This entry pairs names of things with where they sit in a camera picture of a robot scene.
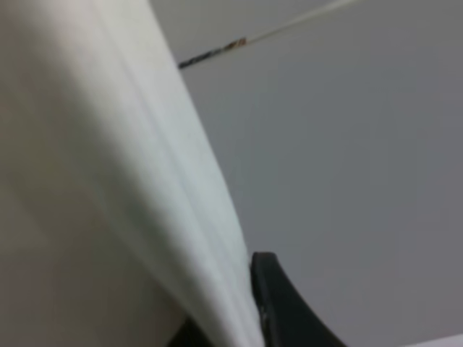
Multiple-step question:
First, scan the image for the white short sleeve t-shirt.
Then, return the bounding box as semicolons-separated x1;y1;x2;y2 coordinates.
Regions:
1;1;264;346

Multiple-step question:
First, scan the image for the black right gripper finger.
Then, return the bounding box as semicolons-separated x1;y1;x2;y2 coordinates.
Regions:
250;252;344;347

